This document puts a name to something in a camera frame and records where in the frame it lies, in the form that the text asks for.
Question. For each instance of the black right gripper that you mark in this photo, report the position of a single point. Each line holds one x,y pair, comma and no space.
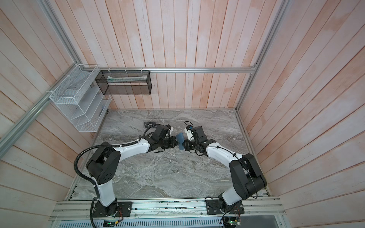
187,146

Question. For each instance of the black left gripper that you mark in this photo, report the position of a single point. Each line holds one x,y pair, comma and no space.
172,139

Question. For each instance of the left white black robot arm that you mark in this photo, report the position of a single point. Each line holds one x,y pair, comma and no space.
103,164

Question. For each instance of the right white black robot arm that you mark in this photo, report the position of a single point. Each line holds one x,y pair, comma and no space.
246,175

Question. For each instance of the clear acrylic card stand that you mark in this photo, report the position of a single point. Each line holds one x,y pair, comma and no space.
157,124

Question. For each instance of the black card in stand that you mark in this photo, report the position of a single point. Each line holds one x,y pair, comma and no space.
149,124

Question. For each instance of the white ventilation grille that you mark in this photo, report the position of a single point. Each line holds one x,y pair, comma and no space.
209,222

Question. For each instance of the black mesh basket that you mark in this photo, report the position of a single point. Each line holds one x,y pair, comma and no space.
124,82

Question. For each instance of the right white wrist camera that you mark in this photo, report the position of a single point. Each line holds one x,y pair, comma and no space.
189,134

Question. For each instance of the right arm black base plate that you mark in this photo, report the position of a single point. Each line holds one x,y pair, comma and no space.
218,206

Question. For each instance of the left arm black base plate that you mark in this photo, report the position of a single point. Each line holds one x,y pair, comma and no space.
116,209

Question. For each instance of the white wire mesh shelf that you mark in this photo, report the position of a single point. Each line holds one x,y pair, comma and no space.
80,99

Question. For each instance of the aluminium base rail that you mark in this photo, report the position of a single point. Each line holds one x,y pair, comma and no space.
171,208

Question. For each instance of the aluminium frame rail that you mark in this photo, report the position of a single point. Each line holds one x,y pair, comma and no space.
41,40

